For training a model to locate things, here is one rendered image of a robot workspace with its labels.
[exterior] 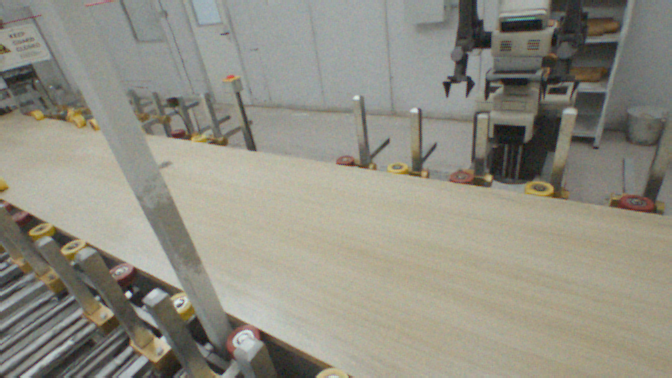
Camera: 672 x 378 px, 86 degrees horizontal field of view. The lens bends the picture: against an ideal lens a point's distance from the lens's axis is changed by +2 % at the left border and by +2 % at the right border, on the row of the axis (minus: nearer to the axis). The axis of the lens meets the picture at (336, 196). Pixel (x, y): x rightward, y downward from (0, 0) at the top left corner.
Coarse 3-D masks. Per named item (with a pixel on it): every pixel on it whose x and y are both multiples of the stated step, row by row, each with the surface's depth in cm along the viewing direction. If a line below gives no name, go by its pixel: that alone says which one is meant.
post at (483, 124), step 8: (480, 120) 127; (488, 120) 126; (480, 128) 128; (488, 128) 129; (480, 136) 130; (488, 136) 130; (480, 144) 131; (480, 152) 133; (480, 160) 134; (480, 168) 136; (480, 176) 138
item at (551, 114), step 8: (544, 112) 206; (552, 112) 204; (536, 120) 210; (544, 120) 202; (552, 120) 200; (496, 128) 205; (504, 128) 203; (512, 128) 201; (520, 128) 199; (544, 128) 204; (552, 128) 202; (496, 136) 208; (504, 136) 205; (512, 136) 203; (520, 136) 200; (544, 136) 206; (512, 144) 211; (520, 144) 209
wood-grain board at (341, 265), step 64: (0, 128) 304; (64, 128) 273; (0, 192) 185; (64, 192) 173; (128, 192) 163; (192, 192) 154; (256, 192) 145; (320, 192) 138; (384, 192) 131; (448, 192) 125; (512, 192) 120; (128, 256) 121; (256, 256) 111; (320, 256) 107; (384, 256) 103; (448, 256) 99; (512, 256) 96; (576, 256) 93; (640, 256) 90; (256, 320) 90; (320, 320) 87; (384, 320) 84; (448, 320) 82; (512, 320) 80; (576, 320) 78; (640, 320) 75
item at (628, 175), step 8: (624, 160) 136; (632, 160) 135; (624, 168) 132; (632, 168) 131; (624, 176) 128; (632, 176) 127; (624, 184) 124; (632, 184) 123; (624, 192) 120; (632, 192) 120
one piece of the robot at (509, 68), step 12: (504, 60) 186; (516, 60) 183; (528, 60) 180; (540, 60) 178; (492, 72) 188; (504, 72) 185; (516, 72) 182; (528, 72) 179; (540, 72) 176; (504, 84) 193; (516, 84) 190; (540, 84) 177; (540, 96) 185
